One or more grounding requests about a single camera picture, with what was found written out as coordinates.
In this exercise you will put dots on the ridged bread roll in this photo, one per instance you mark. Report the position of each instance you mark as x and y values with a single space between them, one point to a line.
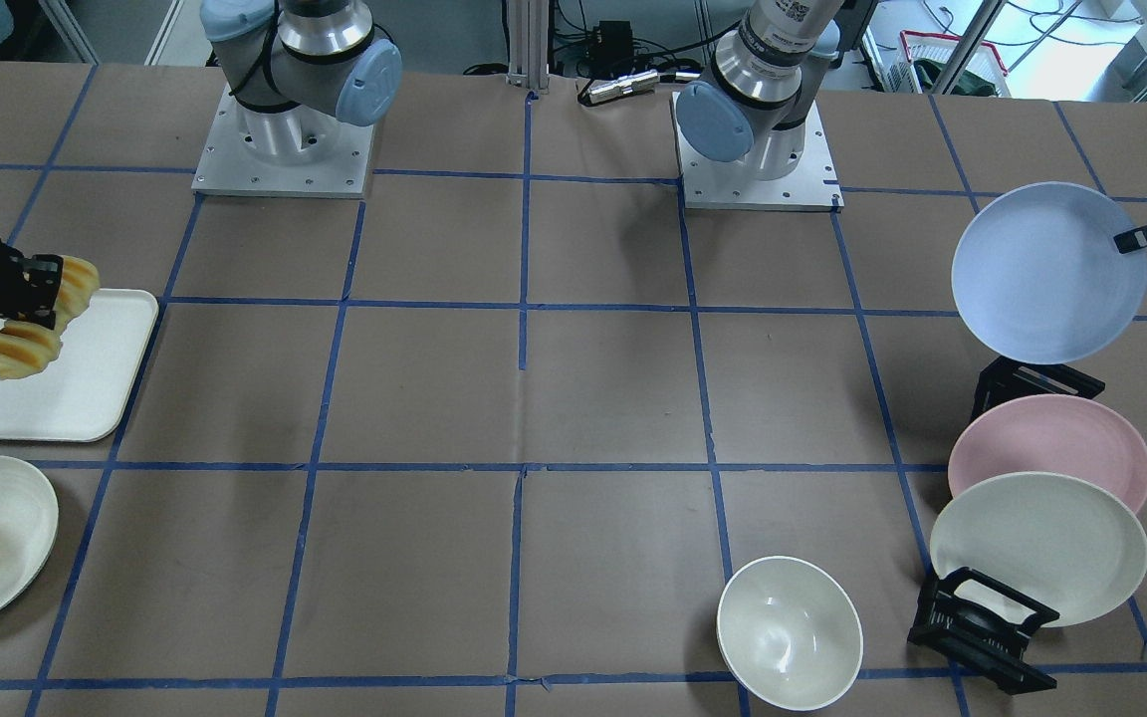
27 349

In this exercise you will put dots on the blue plate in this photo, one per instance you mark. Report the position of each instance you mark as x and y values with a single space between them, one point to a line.
1037 276

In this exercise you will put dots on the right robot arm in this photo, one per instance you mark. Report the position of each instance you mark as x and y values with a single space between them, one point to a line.
306 82

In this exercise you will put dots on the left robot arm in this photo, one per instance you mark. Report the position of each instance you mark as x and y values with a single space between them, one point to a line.
747 132

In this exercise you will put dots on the pink plate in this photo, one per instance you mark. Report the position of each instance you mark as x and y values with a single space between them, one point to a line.
1063 434

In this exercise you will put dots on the cream plate in rack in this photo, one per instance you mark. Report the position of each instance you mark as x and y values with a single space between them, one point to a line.
1054 538

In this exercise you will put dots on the black plate rack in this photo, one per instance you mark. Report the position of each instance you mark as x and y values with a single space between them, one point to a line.
961 629

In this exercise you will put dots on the white rectangular tray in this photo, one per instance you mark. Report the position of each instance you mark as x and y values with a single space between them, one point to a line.
81 396

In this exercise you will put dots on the cream bowl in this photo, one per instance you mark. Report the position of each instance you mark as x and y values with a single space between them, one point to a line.
789 633

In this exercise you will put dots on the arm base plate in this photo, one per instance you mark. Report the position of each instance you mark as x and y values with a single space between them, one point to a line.
793 170
299 153

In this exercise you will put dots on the aluminium frame post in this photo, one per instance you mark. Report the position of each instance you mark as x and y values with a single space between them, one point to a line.
528 39

